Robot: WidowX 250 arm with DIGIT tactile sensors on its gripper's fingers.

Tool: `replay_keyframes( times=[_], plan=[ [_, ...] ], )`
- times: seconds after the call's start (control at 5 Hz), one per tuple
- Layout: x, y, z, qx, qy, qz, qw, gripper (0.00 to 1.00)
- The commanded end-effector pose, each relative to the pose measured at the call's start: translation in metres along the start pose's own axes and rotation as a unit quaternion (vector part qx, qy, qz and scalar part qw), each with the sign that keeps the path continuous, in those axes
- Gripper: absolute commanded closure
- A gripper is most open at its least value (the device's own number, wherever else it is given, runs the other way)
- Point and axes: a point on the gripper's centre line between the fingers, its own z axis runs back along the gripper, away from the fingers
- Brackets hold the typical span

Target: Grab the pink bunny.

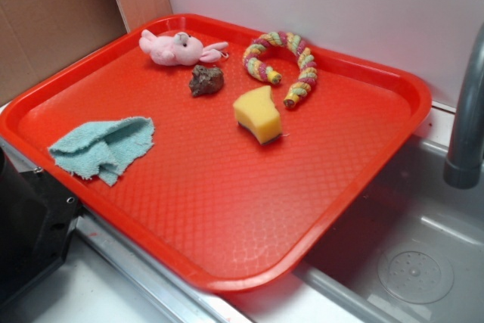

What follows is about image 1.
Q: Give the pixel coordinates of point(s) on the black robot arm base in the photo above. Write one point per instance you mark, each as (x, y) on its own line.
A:
(37, 220)

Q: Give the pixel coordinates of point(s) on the pink plush bunny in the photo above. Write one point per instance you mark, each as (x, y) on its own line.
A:
(181, 49)

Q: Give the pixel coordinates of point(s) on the red plastic tray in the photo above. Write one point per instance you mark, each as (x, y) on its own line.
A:
(208, 200)

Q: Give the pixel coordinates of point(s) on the yellow sponge with dark base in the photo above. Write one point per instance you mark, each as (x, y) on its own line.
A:
(256, 112)

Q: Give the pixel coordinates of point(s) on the dark grey rock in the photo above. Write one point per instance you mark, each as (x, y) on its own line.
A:
(206, 81)

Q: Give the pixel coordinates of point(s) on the light blue terry cloth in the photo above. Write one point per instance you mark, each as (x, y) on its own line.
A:
(103, 149)

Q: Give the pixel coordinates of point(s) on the grey sink basin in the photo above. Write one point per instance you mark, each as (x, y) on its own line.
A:
(409, 249)

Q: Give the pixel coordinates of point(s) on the grey metal faucet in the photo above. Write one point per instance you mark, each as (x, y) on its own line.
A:
(465, 153)

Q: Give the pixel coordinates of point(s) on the brown cardboard panel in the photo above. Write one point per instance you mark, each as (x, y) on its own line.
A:
(41, 37)

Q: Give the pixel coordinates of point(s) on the multicolour twisted rope toy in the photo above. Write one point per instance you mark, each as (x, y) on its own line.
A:
(297, 46)

